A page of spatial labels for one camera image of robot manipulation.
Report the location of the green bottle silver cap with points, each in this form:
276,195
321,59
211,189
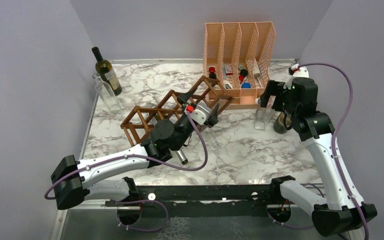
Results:
179,153

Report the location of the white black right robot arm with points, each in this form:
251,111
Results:
342,209

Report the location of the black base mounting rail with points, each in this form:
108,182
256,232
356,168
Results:
196,201

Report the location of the brown wooden wine rack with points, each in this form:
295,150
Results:
137,125

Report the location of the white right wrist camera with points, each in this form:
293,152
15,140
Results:
296,71

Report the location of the clear glass bottle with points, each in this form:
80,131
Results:
106,94
208,137
263,116

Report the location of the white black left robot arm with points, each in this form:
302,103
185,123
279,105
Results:
75,181

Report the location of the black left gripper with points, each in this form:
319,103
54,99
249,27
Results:
212,119

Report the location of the peach plastic file organizer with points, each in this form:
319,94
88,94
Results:
240,52

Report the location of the green bottle white label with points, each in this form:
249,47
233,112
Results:
282,124

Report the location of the dark green wine bottle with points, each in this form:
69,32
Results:
106,71

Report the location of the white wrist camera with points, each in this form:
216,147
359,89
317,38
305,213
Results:
200,113
296,71

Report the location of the red capped small bottle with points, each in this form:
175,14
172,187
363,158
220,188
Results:
212,73

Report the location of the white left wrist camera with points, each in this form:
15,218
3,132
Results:
200,113

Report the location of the blue bottle cap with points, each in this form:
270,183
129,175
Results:
245,85

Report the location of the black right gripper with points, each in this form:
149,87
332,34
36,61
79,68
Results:
274,88

